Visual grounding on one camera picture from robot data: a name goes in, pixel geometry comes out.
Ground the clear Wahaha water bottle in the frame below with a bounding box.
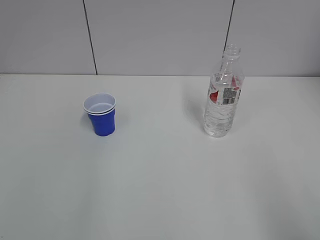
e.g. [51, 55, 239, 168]
[204, 44, 245, 138]

